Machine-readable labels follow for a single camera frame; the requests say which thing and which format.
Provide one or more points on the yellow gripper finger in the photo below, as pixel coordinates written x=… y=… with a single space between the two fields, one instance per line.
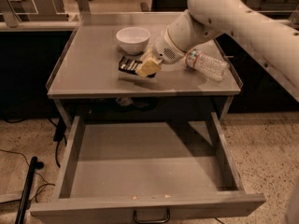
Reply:
x=147 y=55
x=149 y=67

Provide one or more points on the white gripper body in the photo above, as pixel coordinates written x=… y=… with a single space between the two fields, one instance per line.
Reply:
x=164 y=49

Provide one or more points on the black chocolate bar wrapper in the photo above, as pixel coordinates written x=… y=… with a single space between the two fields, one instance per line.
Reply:
x=131 y=66

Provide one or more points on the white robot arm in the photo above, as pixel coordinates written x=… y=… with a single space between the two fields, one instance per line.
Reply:
x=265 y=146

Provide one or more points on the open grey top drawer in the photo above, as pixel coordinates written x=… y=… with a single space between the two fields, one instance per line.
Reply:
x=111 y=169

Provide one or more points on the white ceramic bowl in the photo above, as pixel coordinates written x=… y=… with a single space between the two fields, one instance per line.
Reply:
x=133 y=40

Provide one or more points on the black mesh chair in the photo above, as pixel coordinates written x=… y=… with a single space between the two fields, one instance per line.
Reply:
x=164 y=6

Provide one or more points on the white tag under table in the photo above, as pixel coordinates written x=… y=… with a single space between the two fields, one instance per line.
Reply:
x=124 y=101

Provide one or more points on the clear plastic water bottle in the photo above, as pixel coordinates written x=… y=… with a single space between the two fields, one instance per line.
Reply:
x=209 y=66

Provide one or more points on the grey cabinet table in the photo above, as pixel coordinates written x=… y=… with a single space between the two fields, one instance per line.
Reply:
x=89 y=66

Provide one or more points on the black pole on floor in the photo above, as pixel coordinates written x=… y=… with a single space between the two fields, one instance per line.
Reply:
x=34 y=164

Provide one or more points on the black drawer handle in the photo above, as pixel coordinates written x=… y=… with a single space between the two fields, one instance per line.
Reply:
x=149 y=217

